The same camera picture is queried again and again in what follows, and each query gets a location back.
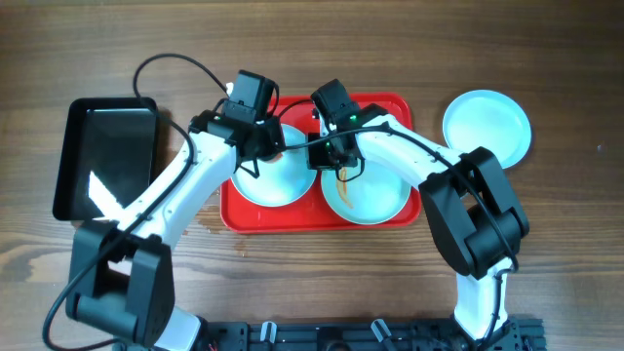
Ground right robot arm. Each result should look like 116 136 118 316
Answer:
304 114 529 350

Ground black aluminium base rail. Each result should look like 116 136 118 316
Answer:
194 316 546 351

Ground red plastic tray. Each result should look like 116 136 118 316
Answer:
219 92 423 235

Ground black rectangular water tub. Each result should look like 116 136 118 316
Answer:
52 97 159 221

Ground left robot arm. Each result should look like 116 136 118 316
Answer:
55 110 285 350

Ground white plate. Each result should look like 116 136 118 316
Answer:
231 148 317 207
321 161 412 225
442 90 532 169

